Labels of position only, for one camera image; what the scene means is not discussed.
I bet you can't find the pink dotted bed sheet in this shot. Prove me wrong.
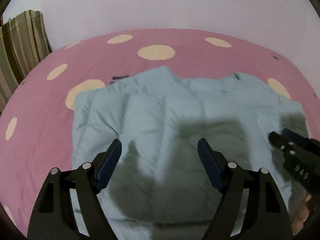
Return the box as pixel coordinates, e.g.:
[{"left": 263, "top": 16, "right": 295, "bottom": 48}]
[{"left": 1, "top": 29, "right": 319, "bottom": 233}]

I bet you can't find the light blue puffer jacket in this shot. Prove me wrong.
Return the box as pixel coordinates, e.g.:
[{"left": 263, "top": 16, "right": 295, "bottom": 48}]
[{"left": 72, "top": 67, "right": 308, "bottom": 239}]

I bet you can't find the striped green brown cushion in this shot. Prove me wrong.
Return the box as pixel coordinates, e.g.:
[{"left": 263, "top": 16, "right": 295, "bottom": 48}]
[{"left": 0, "top": 10, "right": 52, "bottom": 111}]

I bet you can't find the person's right hand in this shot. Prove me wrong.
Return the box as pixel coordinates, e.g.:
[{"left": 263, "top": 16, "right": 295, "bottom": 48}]
[{"left": 292, "top": 194, "right": 312, "bottom": 236}]

